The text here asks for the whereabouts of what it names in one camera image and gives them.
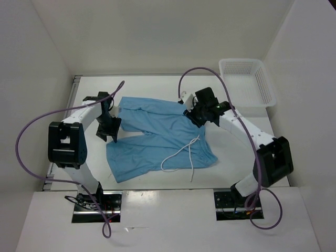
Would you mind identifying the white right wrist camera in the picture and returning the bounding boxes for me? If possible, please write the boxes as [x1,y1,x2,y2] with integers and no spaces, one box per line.
[178,91,198,112]

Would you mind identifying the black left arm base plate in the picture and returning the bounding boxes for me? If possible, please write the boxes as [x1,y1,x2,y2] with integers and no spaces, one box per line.
[65,191,122,224]

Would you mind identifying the light blue shorts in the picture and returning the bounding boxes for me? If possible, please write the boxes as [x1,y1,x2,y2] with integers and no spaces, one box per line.
[106,97,218,183]

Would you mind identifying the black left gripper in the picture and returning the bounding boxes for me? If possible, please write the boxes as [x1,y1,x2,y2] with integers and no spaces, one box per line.
[96,113,121,142]

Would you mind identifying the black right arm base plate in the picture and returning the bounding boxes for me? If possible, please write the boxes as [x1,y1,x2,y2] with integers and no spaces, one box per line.
[214,190,264,221]

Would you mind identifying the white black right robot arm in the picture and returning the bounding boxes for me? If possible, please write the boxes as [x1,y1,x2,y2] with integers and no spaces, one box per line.
[178,87,293,208]

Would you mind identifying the white perforated plastic basket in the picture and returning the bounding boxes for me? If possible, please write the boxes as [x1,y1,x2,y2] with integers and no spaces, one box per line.
[218,58,276,108]

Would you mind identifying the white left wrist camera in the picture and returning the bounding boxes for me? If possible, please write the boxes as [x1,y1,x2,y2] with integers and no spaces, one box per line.
[109,106,121,118]

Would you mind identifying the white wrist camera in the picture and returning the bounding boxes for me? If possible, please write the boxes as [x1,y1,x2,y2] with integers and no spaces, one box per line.
[178,91,198,112]
[109,106,121,118]

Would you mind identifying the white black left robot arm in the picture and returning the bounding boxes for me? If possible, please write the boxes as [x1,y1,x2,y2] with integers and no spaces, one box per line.
[48,92,121,210]

